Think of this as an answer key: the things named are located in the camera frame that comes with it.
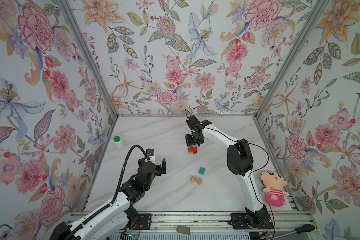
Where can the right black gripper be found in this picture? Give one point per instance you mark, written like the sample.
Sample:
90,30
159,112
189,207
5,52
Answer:
188,141

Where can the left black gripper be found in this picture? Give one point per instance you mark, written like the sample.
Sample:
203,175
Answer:
157,167

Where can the teal cube block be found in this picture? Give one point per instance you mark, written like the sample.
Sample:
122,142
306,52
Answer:
202,171

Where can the red rectangular block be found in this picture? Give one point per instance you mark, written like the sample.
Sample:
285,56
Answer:
192,150

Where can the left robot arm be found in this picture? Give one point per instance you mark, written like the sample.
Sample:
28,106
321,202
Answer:
117,213

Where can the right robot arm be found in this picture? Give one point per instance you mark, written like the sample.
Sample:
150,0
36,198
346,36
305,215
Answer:
239,161

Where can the white bottle green cap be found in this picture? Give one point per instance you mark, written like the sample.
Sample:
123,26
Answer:
119,142

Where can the grey oval object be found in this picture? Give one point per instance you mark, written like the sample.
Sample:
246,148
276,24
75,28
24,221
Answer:
183,230

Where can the pink plush doll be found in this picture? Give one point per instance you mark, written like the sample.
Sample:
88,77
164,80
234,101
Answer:
274,185

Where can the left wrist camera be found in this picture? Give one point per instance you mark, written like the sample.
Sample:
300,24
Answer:
151,154

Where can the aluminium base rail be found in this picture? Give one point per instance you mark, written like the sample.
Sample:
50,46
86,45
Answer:
277,222

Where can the black handled screwdriver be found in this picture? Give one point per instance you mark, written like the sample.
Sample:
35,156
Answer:
302,229

